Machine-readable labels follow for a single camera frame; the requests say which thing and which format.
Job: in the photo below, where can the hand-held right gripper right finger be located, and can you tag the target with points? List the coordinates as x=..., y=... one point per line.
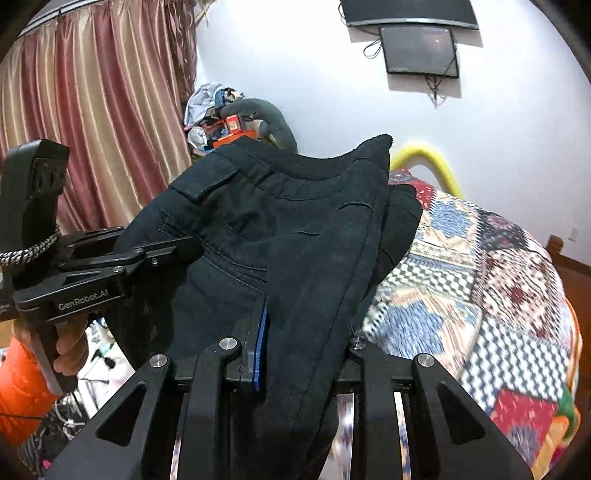
x=369, y=369

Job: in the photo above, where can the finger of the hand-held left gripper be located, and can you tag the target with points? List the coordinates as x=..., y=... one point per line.
x=171, y=254

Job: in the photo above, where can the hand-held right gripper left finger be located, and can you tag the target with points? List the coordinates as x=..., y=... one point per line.
x=261, y=350

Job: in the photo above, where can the black pants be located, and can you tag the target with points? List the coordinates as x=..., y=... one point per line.
x=277, y=230

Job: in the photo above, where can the person's orange sleeved left forearm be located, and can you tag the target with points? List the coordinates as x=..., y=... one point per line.
x=25, y=392

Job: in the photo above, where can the person's left hand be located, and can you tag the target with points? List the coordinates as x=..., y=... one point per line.
x=74, y=355

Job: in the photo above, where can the patchwork printed blanket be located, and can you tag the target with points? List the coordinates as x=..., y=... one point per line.
x=461, y=277

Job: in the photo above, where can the flat orange box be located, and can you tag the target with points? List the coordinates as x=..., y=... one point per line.
x=235, y=137

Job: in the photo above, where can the floor clutter pile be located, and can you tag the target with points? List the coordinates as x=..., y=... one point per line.
x=87, y=415

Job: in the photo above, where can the small red box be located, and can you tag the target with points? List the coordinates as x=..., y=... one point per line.
x=233, y=123

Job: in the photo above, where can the pile of clothes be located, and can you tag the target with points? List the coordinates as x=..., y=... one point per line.
x=210, y=101

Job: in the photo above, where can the striped pink beige curtain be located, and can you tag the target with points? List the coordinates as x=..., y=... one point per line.
x=92, y=115

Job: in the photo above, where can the yellow padded bed rail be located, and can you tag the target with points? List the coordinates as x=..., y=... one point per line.
x=438, y=166

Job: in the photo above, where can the wooden bed post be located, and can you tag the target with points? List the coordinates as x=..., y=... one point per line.
x=555, y=247

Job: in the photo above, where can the white wall socket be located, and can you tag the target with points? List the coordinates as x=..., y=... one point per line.
x=575, y=233

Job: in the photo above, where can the small black wall monitor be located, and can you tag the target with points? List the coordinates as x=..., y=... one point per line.
x=418, y=50

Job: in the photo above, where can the black wall television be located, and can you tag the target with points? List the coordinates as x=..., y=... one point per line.
x=411, y=11

